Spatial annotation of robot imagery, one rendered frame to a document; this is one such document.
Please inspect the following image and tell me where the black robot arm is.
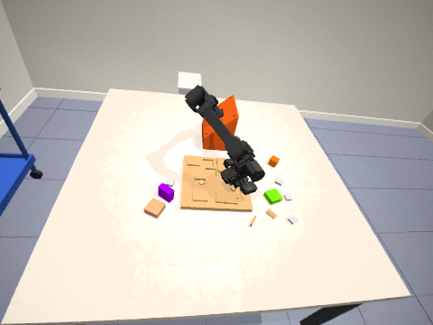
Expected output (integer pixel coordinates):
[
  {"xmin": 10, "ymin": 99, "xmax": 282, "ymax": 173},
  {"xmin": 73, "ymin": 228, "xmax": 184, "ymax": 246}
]
[{"xmin": 184, "ymin": 84, "xmax": 265, "ymax": 185}]

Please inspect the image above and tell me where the lime green cube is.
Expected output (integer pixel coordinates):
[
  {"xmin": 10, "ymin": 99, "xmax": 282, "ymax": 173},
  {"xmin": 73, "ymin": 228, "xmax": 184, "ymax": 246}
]
[{"xmin": 263, "ymin": 189, "xmax": 283, "ymax": 205}]

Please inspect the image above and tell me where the purple block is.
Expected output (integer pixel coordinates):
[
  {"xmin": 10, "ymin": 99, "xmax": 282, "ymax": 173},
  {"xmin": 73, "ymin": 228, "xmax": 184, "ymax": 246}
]
[{"xmin": 158, "ymin": 183, "xmax": 174, "ymax": 203}]

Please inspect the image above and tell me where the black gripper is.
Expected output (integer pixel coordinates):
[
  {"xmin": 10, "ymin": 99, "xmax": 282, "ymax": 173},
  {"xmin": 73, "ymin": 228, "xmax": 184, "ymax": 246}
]
[{"xmin": 223, "ymin": 158, "xmax": 258, "ymax": 195}]

